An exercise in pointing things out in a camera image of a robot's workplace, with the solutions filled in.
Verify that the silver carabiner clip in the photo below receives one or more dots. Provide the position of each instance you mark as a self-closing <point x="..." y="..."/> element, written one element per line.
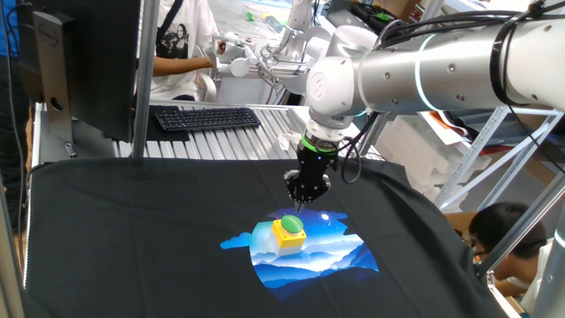
<point x="70" y="150"/>

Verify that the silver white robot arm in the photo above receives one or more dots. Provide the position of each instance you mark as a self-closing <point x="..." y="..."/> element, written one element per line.
<point x="441" y="75"/>

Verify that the metal background table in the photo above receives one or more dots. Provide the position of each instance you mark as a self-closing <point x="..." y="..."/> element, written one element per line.
<point x="247" y="90"/>

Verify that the yellow box green push button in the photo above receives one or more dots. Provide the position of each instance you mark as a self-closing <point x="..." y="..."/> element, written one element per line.
<point x="287" y="238"/>

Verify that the black monitor with grey stand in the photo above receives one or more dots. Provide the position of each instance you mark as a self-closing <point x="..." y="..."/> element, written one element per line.
<point x="101" y="66"/>

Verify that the black desk mat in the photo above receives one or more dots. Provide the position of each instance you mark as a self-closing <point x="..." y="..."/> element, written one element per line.
<point x="167" y="134"/>

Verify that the white crumpled wrap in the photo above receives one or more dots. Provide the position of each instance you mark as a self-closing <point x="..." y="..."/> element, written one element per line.
<point x="289" y="142"/>

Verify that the white chair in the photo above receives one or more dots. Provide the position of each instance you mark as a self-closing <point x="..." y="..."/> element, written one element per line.
<point x="207" y="88"/>

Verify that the brown cardboard box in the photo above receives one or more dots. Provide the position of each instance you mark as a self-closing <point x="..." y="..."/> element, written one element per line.
<point x="457" y="221"/>

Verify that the grey metal pole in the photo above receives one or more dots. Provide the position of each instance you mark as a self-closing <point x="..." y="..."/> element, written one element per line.
<point x="145" y="79"/>

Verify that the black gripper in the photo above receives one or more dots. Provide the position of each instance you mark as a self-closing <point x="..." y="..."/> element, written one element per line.
<point x="313" y="172"/>

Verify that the white foam blocks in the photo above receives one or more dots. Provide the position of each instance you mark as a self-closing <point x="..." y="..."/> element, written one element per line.
<point x="410" y="150"/>

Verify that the person in printed white shirt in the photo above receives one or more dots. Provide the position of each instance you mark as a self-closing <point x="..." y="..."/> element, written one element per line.
<point x="176" y="84"/>

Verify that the black computer keyboard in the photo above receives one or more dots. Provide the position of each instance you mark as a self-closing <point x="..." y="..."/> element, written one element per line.
<point x="207" y="119"/>

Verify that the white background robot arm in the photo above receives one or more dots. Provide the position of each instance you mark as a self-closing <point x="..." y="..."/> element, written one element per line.
<point x="300" y="13"/>

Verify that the black haired person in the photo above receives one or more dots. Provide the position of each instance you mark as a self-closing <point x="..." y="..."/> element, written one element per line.
<point x="503" y="225"/>

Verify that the black t-shirt with sky print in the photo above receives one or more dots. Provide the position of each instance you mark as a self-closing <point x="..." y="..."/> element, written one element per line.
<point x="132" y="229"/>

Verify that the aluminium frame profile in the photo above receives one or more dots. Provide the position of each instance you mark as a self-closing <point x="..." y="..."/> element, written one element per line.
<point x="521" y="225"/>
<point x="375" y="132"/>

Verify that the white metal rack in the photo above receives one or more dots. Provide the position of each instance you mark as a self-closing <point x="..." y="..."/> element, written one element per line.
<point x="474" y="150"/>

